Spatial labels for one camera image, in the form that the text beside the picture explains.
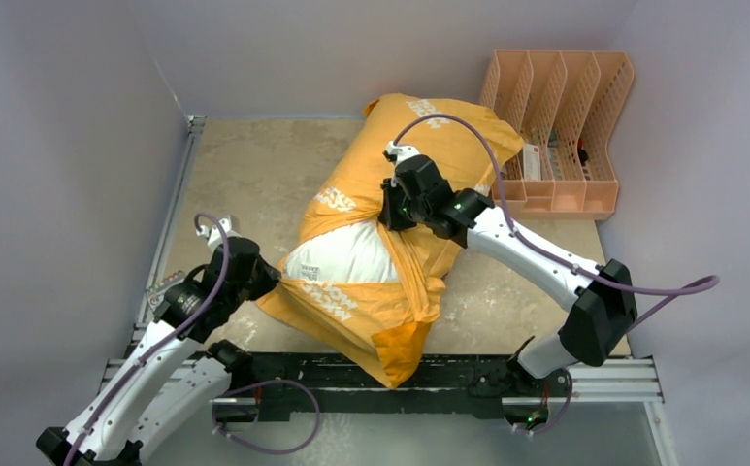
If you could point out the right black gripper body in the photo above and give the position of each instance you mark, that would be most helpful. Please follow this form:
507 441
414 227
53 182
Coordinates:
405 213

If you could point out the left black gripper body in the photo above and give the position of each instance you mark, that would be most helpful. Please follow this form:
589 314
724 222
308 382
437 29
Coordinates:
261 282

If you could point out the white pillow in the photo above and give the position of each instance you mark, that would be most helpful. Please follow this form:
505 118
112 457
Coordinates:
354 253

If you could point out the orange cartoon pillowcase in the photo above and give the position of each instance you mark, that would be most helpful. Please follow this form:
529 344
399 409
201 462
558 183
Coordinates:
382 327

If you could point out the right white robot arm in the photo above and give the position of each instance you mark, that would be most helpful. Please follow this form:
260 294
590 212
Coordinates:
597 298

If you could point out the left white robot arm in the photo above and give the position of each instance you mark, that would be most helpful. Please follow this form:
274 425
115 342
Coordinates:
140 406

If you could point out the marker pen pack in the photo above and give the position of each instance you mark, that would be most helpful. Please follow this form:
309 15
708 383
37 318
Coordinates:
156 292

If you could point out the white label box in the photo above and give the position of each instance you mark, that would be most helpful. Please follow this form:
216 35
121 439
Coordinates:
530 163

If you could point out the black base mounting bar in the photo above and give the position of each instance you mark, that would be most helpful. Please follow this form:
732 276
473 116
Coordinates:
273 386

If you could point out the pink plastic file organizer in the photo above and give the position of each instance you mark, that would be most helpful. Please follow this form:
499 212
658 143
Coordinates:
568 103

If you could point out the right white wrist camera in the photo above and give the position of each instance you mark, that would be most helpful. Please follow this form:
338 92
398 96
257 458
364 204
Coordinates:
398 153

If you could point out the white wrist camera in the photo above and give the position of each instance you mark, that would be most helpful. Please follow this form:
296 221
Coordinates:
398 153
214 234

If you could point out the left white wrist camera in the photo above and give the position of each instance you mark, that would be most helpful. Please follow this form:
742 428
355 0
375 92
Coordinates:
214 234

